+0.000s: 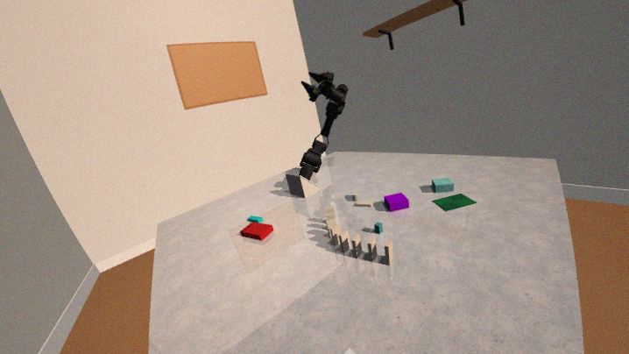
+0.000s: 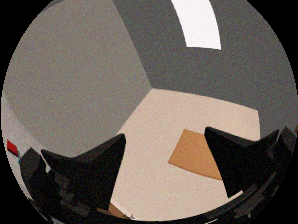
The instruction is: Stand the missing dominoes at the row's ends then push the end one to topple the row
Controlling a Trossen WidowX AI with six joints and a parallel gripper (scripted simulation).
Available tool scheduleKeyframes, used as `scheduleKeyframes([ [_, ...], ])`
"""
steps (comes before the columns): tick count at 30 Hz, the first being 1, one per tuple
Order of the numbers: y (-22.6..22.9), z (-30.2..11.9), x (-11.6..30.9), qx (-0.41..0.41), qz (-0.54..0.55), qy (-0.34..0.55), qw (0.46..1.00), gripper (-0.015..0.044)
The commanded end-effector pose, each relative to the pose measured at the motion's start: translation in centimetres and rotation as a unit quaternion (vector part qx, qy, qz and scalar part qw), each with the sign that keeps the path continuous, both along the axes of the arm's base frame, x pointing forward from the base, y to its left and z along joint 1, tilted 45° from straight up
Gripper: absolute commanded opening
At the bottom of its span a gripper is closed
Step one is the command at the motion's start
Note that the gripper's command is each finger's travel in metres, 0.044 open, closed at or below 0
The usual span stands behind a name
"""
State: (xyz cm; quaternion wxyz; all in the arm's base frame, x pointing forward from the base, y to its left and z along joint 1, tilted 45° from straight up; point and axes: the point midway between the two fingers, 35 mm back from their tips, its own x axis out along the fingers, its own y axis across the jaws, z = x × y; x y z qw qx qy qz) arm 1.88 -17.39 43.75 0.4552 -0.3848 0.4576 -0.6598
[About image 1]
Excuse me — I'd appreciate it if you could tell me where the red flat block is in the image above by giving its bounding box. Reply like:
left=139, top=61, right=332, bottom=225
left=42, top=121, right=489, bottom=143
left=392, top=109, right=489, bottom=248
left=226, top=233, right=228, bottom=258
left=240, top=222, right=273, bottom=241

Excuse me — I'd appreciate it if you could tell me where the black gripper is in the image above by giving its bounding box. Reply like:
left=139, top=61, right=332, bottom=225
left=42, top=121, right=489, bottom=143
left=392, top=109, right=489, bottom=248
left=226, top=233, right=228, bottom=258
left=301, top=72, right=336, bottom=102

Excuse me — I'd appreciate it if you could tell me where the purple block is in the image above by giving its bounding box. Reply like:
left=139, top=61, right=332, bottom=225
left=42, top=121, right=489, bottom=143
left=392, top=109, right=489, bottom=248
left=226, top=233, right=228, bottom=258
left=384, top=193, right=409, bottom=212

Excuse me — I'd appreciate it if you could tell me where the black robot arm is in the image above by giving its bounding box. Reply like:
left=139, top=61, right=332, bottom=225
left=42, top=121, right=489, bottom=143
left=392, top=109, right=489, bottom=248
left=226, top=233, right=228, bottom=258
left=299, top=72, right=348, bottom=181

